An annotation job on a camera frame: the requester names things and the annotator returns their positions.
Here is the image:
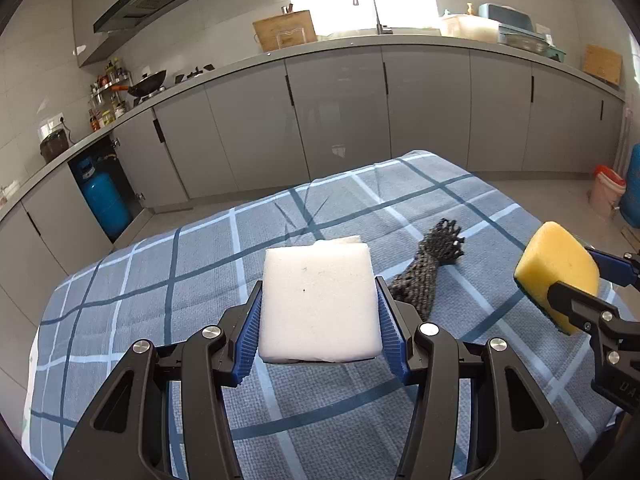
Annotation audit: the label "yellow sponge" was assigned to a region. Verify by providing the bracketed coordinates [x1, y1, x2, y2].
[514, 221, 601, 336]

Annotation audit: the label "white plastic container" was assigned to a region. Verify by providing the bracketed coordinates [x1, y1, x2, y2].
[439, 14, 501, 41]

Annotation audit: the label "blue gas cylinder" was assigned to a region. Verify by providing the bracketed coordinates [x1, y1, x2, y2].
[81, 157, 133, 241]
[620, 142, 640, 226]

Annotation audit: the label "square wooden board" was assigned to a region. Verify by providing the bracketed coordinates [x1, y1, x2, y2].
[582, 44, 623, 86]

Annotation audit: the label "metal faucet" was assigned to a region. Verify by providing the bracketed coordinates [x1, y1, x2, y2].
[352, 0, 393, 36]

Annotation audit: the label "blue dish rack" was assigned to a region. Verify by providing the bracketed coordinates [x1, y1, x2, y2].
[477, 2, 536, 43]

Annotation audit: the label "metal basin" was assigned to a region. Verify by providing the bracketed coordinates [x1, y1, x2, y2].
[502, 31, 551, 53]

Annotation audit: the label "pink bucket with red lid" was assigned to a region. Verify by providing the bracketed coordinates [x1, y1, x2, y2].
[588, 164, 627, 220]

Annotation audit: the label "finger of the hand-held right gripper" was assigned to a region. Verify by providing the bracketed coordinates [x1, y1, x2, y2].
[547, 281, 640, 354]
[584, 247, 640, 292]

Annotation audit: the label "black wok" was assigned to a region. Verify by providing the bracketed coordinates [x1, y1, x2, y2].
[111, 70, 168, 99]

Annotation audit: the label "grey base cabinets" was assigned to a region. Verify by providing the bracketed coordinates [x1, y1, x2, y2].
[0, 35, 628, 311]

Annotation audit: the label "blue plaid tablecloth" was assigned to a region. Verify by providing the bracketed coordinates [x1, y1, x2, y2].
[22, 149, 626, 480]

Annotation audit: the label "rack of seasoning bottles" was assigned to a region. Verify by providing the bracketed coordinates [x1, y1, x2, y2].
[87, 57, 133, 133]

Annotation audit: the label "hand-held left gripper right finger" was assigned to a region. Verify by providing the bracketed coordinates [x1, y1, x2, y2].
[375, 276, 583, 480]

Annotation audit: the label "gas stove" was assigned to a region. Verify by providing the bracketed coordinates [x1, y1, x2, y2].
[132, 63, 216, 106]

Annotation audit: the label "white foam block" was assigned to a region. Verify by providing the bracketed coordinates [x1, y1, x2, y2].
[257, 241, 385, 365]

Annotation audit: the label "light wooden cutting board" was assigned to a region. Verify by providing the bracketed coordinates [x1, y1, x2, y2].
[252, 9, 318, 52]

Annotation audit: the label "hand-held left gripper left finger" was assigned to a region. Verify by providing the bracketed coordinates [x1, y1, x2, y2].
[52, 280, 264, 480]

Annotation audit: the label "pink pole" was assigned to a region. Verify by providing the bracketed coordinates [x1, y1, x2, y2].
[617, 105, 631, 171]

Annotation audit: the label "black foam net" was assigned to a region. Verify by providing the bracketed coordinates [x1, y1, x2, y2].
[387, 217, 466, 318]

